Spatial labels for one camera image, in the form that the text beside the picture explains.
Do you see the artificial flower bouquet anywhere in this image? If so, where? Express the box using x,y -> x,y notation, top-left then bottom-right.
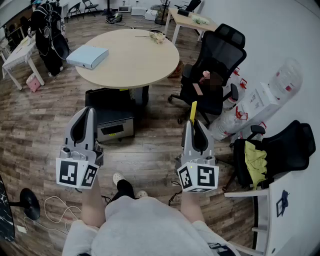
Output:
135,30 -> 167,45

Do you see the pink bag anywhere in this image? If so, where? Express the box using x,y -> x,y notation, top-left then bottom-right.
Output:
25,73 -> 42,93

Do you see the yellow stick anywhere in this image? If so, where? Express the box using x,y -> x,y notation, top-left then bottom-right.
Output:
189,100 -> 198,126

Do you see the person's left forearm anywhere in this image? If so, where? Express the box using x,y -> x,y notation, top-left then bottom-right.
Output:
80,178 -> 107,229

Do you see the black swivel chair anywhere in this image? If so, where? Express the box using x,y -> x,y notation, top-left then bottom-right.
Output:
174,0 -> 202,13

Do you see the black mesh office chair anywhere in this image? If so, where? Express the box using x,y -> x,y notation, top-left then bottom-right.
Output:
167,23 -> 248,127

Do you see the red patterned bag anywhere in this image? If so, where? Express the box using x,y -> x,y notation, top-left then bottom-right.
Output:
167,59 -> 185,79

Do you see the large clear water bottle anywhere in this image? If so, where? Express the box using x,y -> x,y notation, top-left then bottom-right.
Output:
268,57 -> 304,101
208,106 -> 249,142
222,67 -> 249,111

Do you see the brown bag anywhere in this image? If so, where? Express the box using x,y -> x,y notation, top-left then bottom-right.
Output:
208,71 -> 225,89

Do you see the white rectangular table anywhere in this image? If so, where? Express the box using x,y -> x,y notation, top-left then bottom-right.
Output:
1,34 -> 46,91

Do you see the round wooden table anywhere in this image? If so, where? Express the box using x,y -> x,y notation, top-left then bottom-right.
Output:
74,28 -> 180,106

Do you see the black silver-front appliance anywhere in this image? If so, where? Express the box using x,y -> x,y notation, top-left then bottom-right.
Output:
84,87 -> 136,144

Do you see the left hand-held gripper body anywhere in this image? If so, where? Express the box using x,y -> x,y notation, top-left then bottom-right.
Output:
55,143 -> 105,190

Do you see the pink phone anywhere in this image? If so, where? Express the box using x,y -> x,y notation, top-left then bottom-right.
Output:
192,82 -> 204,97

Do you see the person's black trouser leg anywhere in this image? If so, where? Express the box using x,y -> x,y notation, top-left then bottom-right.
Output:
109,178 -> 137,204

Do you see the green white flower bunch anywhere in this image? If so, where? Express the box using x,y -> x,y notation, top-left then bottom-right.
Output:
191,14 -> 211,26

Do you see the wooden desk with white legs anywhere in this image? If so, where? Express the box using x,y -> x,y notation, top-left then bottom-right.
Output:
163,7 -> 219,46

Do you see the white cable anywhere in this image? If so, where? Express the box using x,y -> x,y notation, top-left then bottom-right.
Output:
23,195 -> 83,236

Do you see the pink bottle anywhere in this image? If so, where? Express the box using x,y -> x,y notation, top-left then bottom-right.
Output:
199,70 -> 211,85

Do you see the black marble tabletop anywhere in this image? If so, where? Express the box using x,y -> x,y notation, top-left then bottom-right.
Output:
0,174 -> 16,243

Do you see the yellow cloth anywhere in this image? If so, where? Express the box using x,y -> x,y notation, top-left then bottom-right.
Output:
244,140 -> 269,191

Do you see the black round stand base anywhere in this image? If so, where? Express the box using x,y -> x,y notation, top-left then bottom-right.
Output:
8,187 -> 41,221

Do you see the dark blue clip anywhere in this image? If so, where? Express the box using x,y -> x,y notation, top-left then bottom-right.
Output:
275,189 -> 291,218

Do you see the person's right forearm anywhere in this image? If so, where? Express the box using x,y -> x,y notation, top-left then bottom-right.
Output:
179,190 -> 206,224

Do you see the black folding chair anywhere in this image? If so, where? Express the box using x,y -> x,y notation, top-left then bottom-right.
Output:
81,0 -> 100,19
65,1 -> 82,23

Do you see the person's grey shirt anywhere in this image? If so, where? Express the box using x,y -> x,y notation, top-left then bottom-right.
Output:
61,195 -> 241,256

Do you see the white floor box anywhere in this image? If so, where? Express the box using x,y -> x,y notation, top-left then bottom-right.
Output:
130,6 -> 148,17
144,9 -> 159,22

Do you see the light blue flat box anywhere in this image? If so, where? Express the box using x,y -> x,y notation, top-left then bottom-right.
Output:
65,44 -> 110,70

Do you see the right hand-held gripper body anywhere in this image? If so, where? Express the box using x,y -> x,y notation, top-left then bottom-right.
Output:
174,153 -> 220,193

